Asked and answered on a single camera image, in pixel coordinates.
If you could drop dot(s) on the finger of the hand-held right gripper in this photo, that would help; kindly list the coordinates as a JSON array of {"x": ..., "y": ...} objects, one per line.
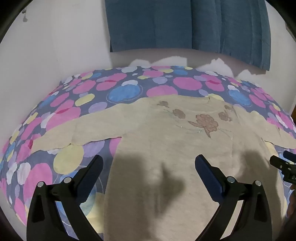
[
  {"x": 278, "y": 161},
  {"x": 291, "y": 154}
]

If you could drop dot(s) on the blue curtain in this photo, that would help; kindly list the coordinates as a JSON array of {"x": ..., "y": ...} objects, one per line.
[{"x": 161, "y": 23}]

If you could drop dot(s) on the beige sweater with flower print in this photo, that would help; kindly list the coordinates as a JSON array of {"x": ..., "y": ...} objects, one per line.
[{"x": 161, "y": 139}]

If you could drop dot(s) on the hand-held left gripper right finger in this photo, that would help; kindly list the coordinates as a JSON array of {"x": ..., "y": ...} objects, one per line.
[{"x": 204, "y": 171}]

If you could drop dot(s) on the polka dot bed sheet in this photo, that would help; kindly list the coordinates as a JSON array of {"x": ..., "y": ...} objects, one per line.
[{"x": 69, "y": 92}]

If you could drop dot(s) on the small wall hook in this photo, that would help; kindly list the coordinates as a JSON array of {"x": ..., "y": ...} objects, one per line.
[{"x": 24, "y": 16}]

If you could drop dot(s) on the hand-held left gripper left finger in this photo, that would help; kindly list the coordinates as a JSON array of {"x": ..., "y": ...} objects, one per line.
[{"x": 93, "y": 171}]

